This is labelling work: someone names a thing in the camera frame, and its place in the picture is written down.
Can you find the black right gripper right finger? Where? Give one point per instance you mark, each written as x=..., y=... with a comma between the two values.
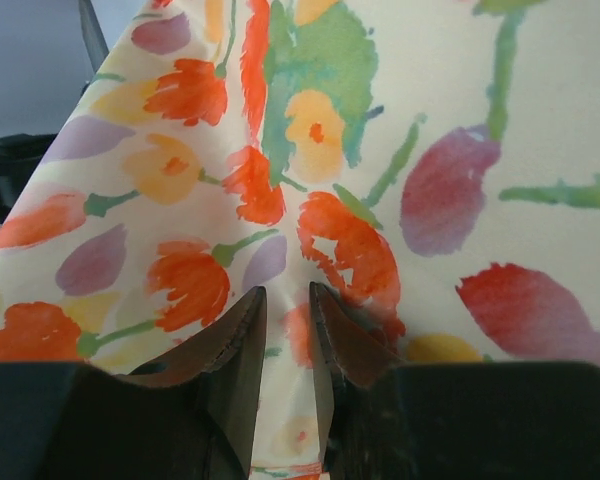
x=392, y=419

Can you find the orange tulip print skirt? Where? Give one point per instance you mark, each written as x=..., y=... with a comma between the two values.
x=434, y=164

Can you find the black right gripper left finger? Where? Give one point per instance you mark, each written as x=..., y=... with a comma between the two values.
x=187, y=414

